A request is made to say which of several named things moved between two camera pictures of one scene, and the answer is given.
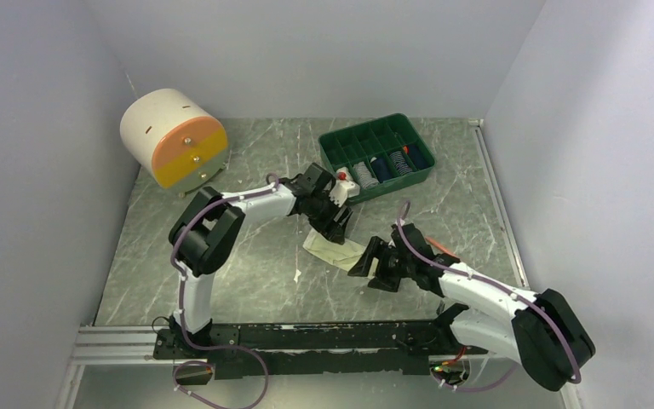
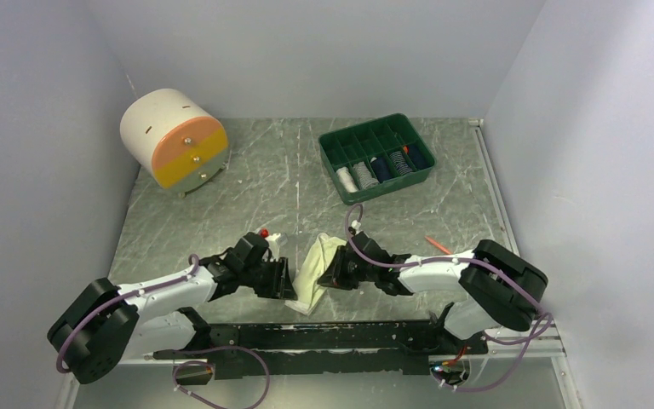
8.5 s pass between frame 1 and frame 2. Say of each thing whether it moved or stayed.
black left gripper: moved
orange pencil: stayed
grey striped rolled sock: stayed
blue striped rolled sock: stayed
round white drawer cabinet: stayed
